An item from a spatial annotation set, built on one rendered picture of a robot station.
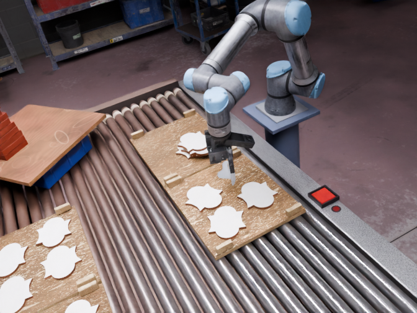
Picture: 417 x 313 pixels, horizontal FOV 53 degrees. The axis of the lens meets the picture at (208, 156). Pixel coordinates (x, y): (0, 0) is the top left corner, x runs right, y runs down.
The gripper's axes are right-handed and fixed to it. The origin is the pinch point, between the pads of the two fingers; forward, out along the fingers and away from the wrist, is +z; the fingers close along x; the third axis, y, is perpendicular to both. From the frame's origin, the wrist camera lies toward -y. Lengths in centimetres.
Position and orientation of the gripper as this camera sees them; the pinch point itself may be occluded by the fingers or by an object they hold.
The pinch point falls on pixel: (231, 169)
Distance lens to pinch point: 151.7
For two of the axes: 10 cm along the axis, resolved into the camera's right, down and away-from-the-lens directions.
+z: 1.2, 6.8, 7.3
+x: 1.6, 7.1, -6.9
